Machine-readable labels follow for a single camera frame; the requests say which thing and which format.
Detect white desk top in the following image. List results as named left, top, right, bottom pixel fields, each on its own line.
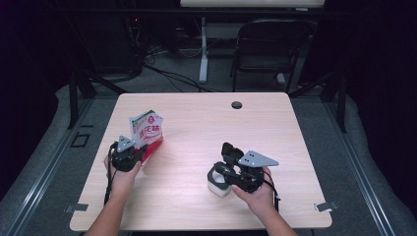
left=179, top=0, right=327, bottom=9

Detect black floor cables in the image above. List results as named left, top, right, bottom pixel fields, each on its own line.
left=126, top=19, right=227, bottom=93

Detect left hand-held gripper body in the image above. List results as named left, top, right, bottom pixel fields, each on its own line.
left=110, top=135, right=143, bottom=173

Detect red and white seasoning packet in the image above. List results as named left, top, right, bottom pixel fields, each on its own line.
left=128, top=109, right=164, bottom=165

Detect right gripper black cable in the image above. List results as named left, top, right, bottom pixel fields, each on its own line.
left=261, top=169, right=282, bottom=211

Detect grey table edge clip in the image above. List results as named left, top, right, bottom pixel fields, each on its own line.
left=314, top=200, right=338, bottom=213
left=64, top=203, right=89, bottom=214

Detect person's right hand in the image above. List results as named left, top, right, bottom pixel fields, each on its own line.
left=230, top=166, right=280, bottom=216

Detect dark equipment cabinet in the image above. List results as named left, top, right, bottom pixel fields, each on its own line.
left=75, top=14, right=140, bottom=75

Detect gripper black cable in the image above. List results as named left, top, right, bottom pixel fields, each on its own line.
left=261, top=169, right=282, bottom=211
left=103, top=142, right=120, bottom=207

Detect aluminium floor rail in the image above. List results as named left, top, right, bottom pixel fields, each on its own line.
left=4, top=97, right=95, bottom=236
left=323, top=101, right=394, bottom=236

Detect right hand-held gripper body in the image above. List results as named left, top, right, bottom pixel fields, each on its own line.
left=229, top=149, right=280, bottom=195

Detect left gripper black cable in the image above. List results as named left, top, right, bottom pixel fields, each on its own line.
left=103, top=142, right=120, bottom=207

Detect black metal stand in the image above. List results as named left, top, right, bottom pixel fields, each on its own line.
left=67, top=68, right=130, bottom=131
left=288, top=70, right=348, bottom=134

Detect person's left hand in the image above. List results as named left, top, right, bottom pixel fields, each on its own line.
left=103, top=153, right=143, bottom=199

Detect black folding chair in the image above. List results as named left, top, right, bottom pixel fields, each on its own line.
left=229, top=18, right=317, bottom=94

